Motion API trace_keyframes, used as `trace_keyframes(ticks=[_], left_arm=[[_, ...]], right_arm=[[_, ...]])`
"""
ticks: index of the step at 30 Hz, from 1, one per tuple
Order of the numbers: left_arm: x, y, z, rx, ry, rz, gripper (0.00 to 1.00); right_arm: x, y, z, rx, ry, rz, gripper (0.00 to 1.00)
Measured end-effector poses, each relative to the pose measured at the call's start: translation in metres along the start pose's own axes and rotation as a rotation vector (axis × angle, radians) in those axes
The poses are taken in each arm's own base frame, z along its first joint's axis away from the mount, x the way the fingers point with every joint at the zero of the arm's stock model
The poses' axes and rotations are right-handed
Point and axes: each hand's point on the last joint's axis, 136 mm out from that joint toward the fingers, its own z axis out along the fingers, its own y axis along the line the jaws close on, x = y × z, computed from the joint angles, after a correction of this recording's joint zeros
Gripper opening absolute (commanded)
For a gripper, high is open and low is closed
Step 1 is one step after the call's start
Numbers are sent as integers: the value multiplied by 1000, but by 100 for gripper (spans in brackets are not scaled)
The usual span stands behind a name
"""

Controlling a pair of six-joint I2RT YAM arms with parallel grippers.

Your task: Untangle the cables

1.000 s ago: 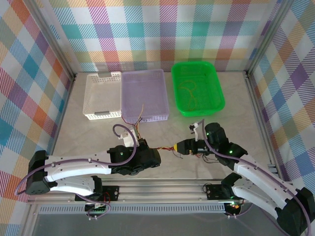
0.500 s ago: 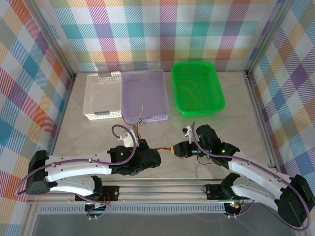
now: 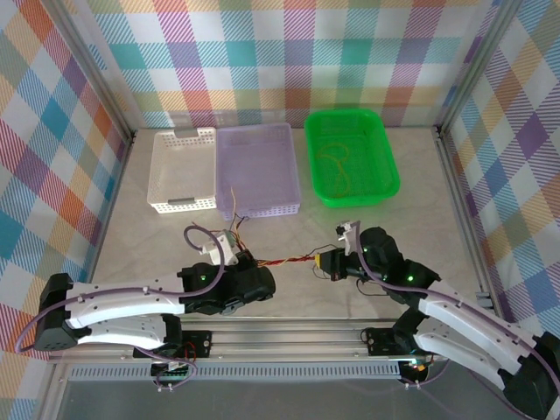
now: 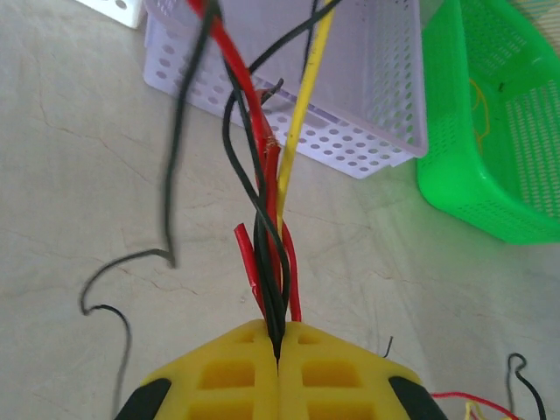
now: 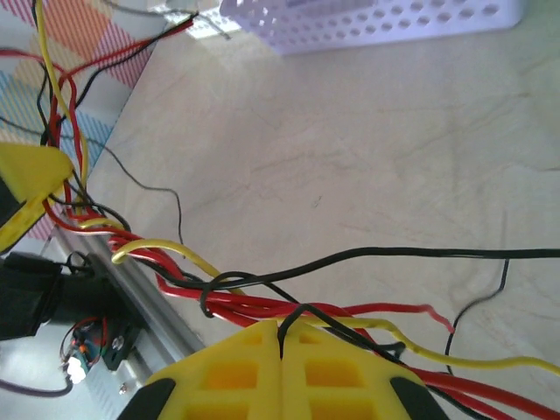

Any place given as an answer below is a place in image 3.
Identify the purple plastic mesh basket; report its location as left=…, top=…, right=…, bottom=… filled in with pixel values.
left=215, top=122, right=304, bottom=221

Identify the black right gripper motor wire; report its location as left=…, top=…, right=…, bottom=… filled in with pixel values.
left=354, top=278, right=382, bottom=304

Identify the white plastic perforated basket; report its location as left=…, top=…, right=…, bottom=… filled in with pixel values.
left=146, top=126, right=219, bottom=215

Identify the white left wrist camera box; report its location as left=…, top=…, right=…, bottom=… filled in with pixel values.
left=199, top=230, right=241, bottom=266

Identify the thin yellow cable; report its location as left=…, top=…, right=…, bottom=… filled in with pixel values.
left=227, top=186, right=323, bottom=270

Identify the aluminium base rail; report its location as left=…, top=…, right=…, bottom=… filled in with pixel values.
left=47, top=317, right=533, bottom=364

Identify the grey slotted cable duct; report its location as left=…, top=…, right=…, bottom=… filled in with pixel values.
left=67, top=365, right=403, bottom=382

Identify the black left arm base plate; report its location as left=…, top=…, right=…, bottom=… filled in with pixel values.
left=181, top=330, right=214, bottom=359

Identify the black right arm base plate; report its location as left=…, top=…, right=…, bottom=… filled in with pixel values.
left=365, top=326, right=399, bottom=356

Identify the aluminium frame post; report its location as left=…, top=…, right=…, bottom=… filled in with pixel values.
left=437, top=0, right=524, bottom=135
left=51, top=0, right=137, bottom=144

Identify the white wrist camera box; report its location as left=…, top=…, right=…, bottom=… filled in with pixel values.
left=334, top=220, right=362, bottom=256
left=199, top=230, right=241, bottom=266

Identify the green plastic mesh basket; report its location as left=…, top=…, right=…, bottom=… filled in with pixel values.
left=304, top=108, right=402, bottom=209

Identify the aluminium table edge rail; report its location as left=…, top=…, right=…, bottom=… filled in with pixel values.
left=82, top=130, right=137, bottom=285
left=434, top=126, right=498, bottom=310

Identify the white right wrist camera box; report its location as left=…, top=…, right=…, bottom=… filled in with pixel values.
left=334, top=220, right=362, bottom=256

